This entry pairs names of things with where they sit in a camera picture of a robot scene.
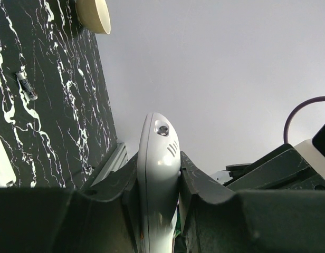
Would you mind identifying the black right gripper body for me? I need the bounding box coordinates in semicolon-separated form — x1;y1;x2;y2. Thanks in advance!
225;144;325;190

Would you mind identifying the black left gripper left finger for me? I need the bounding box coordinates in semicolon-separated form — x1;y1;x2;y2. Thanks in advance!
0;156;140;252

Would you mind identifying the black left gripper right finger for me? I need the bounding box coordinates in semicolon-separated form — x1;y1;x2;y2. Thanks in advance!
179;153;325;252

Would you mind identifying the green AA battery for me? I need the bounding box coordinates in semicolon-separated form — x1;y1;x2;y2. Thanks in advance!
174;207;181;238

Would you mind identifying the white remote control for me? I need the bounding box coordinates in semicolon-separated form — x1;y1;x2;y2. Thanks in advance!
137;112;181;252

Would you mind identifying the white battery cover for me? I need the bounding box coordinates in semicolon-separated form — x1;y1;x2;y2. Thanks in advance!
0;139;16;188

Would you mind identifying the black orange battery right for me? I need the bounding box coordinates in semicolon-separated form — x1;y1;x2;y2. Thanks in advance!
16;71;38;101

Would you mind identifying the cream bowl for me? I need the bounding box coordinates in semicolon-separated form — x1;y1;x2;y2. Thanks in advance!
75;0;111;35

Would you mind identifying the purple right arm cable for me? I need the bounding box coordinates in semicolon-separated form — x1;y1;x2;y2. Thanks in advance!
283;95;325;145

